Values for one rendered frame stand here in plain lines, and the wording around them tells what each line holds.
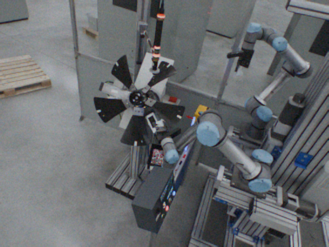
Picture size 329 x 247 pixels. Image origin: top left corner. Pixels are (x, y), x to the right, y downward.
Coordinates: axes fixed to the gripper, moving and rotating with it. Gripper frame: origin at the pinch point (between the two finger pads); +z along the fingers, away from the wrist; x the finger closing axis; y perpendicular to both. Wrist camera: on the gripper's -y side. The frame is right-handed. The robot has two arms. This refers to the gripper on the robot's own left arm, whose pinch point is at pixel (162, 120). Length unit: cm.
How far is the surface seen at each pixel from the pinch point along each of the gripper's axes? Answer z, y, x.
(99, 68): 135, 41, 26
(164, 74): 29.6, -7.9, -18.9
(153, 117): 19.8, 2.4, 12.5
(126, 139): 5.8, 25.2, 18.2
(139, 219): -65, 27, 2
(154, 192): -59, 19, -9
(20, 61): 303, 177, 86
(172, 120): 3.4, -8.3, 3.8
